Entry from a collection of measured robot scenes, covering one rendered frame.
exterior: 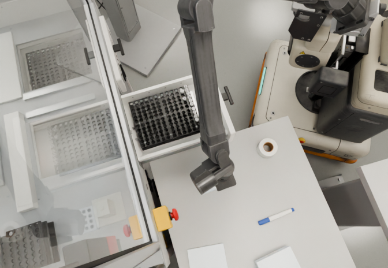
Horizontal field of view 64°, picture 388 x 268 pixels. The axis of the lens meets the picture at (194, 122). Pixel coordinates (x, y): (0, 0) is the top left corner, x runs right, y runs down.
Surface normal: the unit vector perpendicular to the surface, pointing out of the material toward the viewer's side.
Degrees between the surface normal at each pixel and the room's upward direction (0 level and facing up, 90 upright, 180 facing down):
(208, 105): 45
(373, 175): 0
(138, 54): 3
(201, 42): 53
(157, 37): 3
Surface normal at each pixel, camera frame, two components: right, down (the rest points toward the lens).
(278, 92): 0.00, -0.32
